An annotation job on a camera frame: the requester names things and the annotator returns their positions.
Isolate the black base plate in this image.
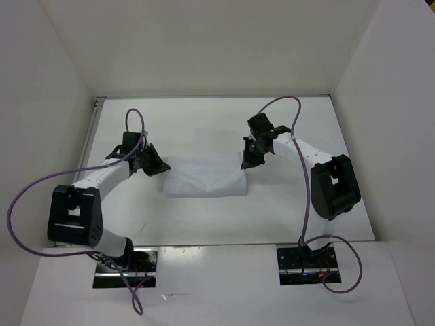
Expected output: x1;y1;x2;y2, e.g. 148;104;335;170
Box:
276;243;341;285
92;248;158;289

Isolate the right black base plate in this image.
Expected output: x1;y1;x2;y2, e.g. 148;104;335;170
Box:
276;243;341;285

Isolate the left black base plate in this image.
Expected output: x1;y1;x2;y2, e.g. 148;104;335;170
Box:
92;248;158;289

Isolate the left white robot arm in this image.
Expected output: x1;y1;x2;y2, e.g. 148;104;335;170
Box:
47;132;171;272

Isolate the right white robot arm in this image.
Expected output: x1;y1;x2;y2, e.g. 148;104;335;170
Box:
241;113;361;267

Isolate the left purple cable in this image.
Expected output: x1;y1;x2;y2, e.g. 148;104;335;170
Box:
6;108;160;316

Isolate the white skirt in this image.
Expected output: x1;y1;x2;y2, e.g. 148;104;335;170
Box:
162;152;247;198

